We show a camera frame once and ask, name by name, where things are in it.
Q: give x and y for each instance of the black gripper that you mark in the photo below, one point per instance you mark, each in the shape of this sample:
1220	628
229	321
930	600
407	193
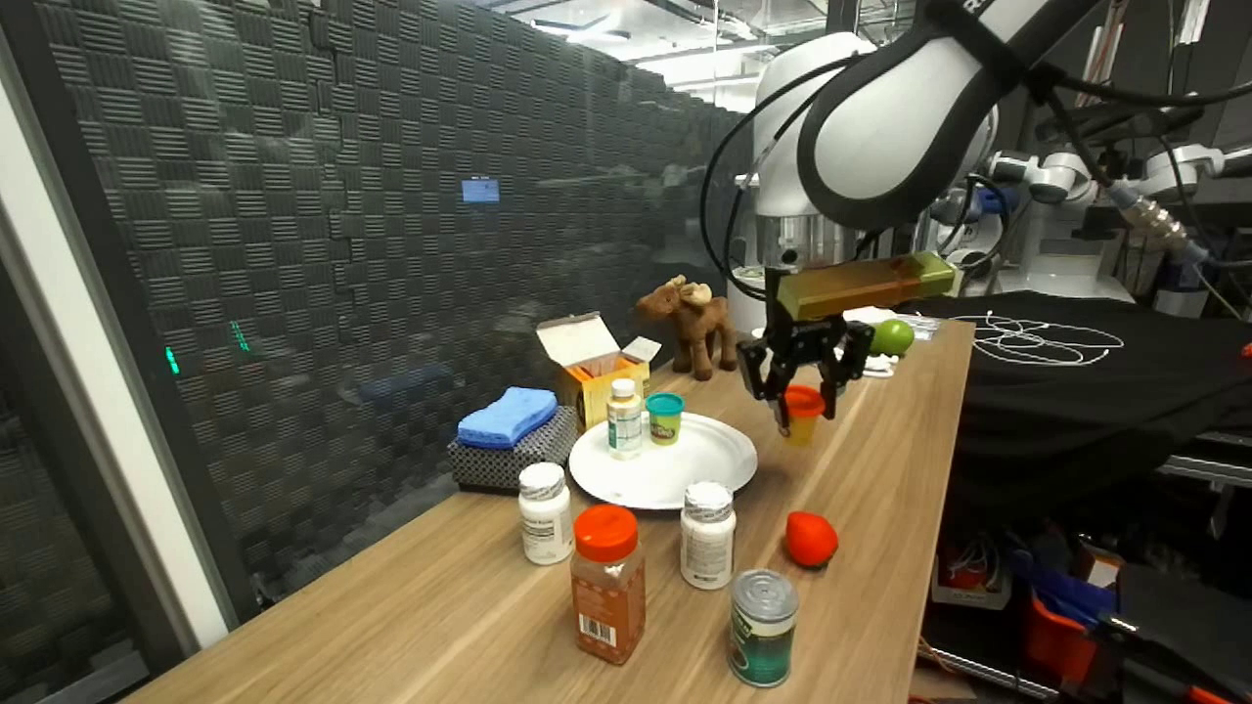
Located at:
815	343

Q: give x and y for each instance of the green tub with teal lid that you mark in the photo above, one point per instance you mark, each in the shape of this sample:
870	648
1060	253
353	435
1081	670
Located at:
666	418

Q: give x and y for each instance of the small white yellow-label bottle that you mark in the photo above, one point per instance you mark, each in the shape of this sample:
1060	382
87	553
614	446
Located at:
626	422

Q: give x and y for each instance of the white blue-label pill bottle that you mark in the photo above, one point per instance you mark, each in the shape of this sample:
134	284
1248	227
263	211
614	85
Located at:
708	541

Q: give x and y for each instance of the white plain-label pill bottle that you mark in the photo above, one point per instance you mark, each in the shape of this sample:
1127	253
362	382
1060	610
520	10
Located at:
546	521

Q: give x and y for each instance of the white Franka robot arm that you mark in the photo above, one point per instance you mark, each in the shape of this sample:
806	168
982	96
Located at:
901	117

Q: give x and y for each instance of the white round plate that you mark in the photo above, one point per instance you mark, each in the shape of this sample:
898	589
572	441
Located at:
679	471

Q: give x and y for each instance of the white paper cup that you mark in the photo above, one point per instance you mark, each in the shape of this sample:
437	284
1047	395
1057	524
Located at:
743	315

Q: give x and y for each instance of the green round pod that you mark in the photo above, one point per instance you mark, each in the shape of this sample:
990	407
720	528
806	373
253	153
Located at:
894	338

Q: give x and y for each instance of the brown plush moose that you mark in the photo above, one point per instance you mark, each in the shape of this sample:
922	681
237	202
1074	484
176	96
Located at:
687	318

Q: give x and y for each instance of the red toy tomato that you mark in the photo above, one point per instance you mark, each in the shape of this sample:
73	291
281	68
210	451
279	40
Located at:
811	541

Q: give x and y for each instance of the open yellow cardboard box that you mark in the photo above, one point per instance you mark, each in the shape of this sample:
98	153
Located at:
592	373

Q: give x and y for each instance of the green-label tin can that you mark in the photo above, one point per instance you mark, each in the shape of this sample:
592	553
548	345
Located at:
763	631

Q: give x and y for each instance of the white lab equipment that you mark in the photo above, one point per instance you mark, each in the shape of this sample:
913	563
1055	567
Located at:
1081	275

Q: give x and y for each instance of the black cloth covered table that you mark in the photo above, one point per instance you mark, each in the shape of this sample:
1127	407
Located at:
1110	403

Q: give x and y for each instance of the spice jar with orange lid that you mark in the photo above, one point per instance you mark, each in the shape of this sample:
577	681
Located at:
609	600

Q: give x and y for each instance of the blue sponge cloth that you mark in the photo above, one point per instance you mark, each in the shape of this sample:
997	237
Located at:
506	415

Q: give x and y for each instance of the red storage bin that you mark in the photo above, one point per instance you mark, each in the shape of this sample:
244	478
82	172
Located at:
1057	641

